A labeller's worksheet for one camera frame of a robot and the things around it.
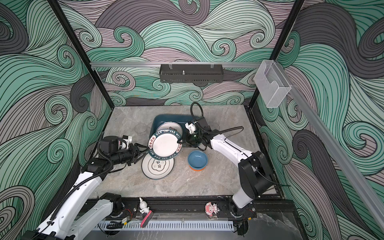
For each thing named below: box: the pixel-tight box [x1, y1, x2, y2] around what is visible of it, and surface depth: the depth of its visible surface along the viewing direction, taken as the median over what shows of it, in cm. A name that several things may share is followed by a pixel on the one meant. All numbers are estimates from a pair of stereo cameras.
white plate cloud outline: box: [141, 152, 175, 179], surface depth 87 cm
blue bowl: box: [187, 150, 209, 169], surface depth 85 cm
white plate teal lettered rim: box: [147, 129, 183, 160], surface depth 83 cm
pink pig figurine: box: [204, 201, 220, 218], surface depth 73 cm
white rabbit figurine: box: [139, 197, 150, 214], surface depth 73 cm
